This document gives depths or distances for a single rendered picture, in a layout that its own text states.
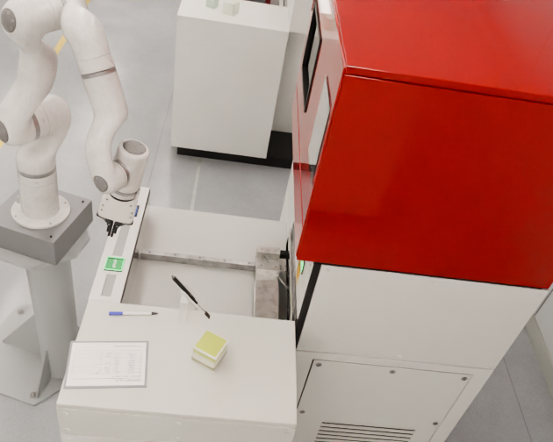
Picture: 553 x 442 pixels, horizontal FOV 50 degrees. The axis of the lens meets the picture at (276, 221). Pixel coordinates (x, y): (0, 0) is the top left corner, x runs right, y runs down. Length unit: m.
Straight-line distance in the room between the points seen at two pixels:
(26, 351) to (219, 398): 1.46
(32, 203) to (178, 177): 1.84
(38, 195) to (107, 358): 0.64
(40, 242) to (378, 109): 1.23
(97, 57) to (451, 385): 1.54
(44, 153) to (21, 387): 1.19
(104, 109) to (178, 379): 0.74
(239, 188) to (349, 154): 2.42
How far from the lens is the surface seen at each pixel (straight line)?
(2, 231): 2.19
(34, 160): 2.02
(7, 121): 1.92
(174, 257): 2.14
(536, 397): 3.33
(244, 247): 2.24
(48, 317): 2.51
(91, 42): 1.58
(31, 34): 1.69
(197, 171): 3.90
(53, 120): 1.97
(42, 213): 2.14
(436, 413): 2.35
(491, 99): 1.42
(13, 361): 2.94
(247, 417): 1.64
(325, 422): 2.34
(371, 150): 1.43
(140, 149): 1.64
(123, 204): 1.74
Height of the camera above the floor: 2.38
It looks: 41 degrees down
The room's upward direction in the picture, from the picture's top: 12 degrees clockwise
